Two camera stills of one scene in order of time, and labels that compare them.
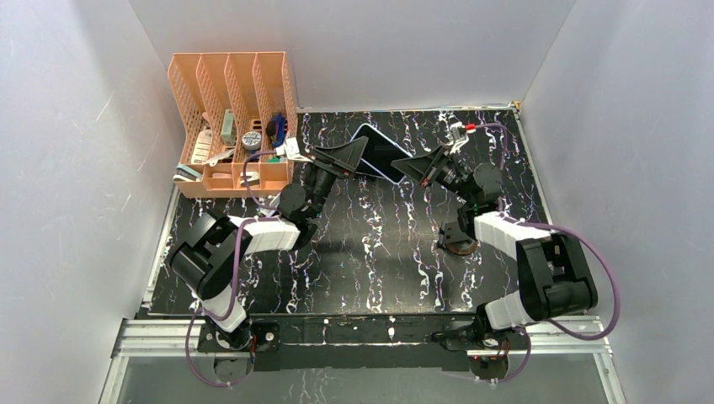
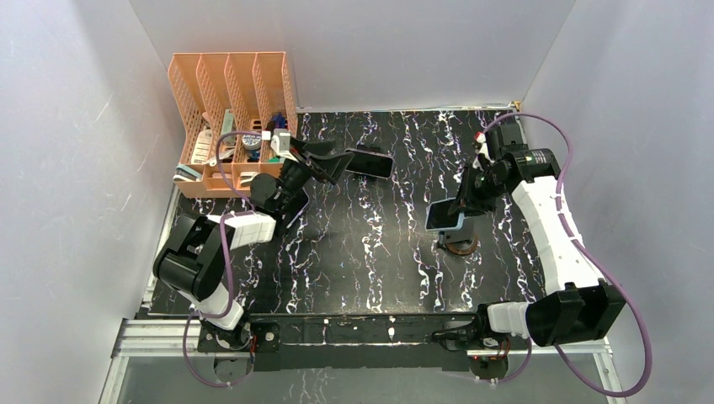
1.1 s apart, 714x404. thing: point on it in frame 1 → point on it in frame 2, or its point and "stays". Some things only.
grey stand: (451, 238) stays
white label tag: (202, 146) stays
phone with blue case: (380, 151) → (439, 219)
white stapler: (252, 178) stays
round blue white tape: (251, 140) stays
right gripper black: (421, 167) → (469, 204)
